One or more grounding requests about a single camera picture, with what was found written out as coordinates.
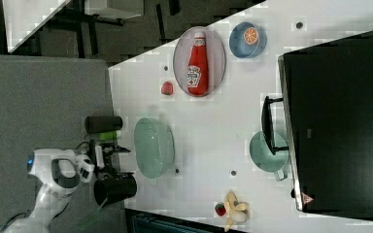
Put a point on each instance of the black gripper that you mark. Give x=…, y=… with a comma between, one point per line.
x=101, y=156

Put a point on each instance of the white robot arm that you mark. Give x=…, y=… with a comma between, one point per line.
x=61, y=172

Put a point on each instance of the green marker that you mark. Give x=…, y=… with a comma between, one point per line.
x=104, y=136

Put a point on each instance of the red plush ketchup bottle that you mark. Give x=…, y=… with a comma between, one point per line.
x=197, y=75

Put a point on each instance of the small red strawberry toy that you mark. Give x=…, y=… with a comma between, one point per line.
x=220, y=209

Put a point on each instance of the grey round plate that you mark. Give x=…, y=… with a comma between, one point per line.
x=215, y=57

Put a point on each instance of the toy peeled banana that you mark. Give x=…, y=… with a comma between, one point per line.
x=236, y=211

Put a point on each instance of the green mug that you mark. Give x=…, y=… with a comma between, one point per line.
x=264, y=159

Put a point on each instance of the blue bowl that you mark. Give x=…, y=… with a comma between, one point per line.
x=240, y=48

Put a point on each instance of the orange slice toy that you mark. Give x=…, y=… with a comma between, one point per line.
x=251, y=36

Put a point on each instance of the black toaster oven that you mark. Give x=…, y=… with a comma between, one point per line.
x=327, y=94

